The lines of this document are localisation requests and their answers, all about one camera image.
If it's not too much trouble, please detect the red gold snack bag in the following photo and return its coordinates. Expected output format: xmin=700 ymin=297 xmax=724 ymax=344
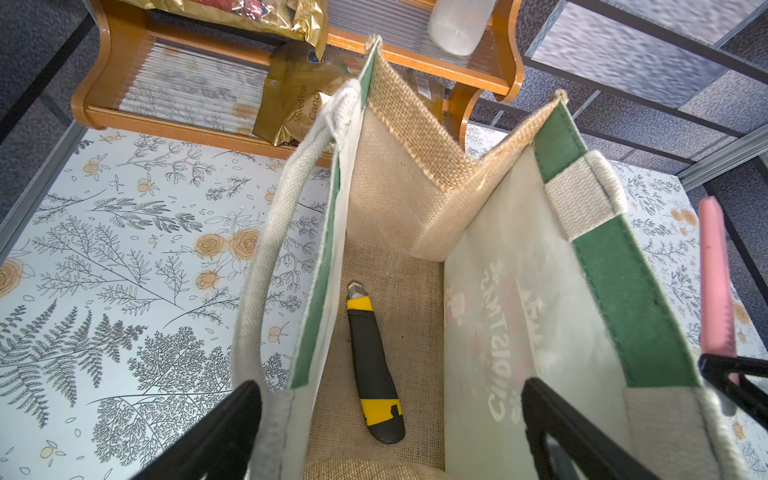
xmin=127 ymin=0 xmax=329 ymax=59

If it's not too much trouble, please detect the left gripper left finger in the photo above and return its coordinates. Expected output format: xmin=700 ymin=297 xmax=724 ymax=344
xmin=134 ymin=380 xmax=262 ymax=480

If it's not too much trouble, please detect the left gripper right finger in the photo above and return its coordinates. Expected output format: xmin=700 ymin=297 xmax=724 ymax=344
xmin=521 ymin=378 xmax=656 ymax=479

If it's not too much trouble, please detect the burlap green Christmas tote bag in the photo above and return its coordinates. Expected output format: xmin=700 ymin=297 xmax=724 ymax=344
xmin=231 ymin=38 xmax=760 ymax=479

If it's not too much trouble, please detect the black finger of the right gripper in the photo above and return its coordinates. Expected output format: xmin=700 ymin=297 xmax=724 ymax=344
xmin=698 ymin=354 xmax=767 ymax=429

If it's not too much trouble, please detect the black yellow knife in bag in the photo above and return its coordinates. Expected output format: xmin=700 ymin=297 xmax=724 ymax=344
xmin=346 ymin=281 xmax=406 ymax=444

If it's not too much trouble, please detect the small pink capped bottle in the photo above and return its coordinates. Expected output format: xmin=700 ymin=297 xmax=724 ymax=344
xmin=428 ymin=0 xmax=496 ymax=57

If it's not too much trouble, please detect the wooden two-tier shelf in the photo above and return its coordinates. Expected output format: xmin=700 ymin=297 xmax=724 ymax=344
xmin=71 ymin=1 xmax=524 ymax=165

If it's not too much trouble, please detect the gold candy bag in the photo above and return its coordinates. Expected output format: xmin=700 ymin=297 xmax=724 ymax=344
xmin=252 ymin=41 xmax=363 ymax=146

